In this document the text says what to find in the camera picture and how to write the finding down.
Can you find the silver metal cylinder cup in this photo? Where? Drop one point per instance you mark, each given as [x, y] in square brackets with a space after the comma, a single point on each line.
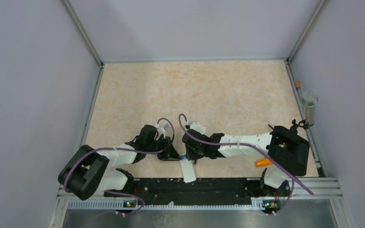
[309, 100]

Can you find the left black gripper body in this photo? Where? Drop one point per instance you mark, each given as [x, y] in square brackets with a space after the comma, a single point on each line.
[162, 143]

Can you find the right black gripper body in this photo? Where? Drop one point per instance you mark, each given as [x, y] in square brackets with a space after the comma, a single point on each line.
[194, 154]

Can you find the black clamp mount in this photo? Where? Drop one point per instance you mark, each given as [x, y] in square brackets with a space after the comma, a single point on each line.
[301, 124]

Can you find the orange carrot toy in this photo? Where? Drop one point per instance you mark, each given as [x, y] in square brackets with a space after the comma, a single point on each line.
[263, 162]

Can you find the small cork piece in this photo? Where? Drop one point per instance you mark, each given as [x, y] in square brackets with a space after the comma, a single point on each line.
[297, 84]

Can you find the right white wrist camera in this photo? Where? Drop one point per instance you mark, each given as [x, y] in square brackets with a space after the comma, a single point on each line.
[196, 126]

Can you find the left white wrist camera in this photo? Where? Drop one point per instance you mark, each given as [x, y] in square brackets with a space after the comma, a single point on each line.
[164, 129]

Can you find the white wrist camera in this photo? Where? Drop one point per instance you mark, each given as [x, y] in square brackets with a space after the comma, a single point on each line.
[196, 126]
[164, 129]

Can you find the white remote control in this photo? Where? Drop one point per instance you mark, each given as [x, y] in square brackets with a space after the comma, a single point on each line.
[187, 171]

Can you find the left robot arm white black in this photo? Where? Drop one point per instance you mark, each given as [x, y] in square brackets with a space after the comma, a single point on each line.
[93, 171]

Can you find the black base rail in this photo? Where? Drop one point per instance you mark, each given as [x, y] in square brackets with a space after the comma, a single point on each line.
[203, 191]

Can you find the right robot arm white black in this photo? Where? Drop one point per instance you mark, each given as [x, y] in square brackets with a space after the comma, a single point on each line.
[287, 151]

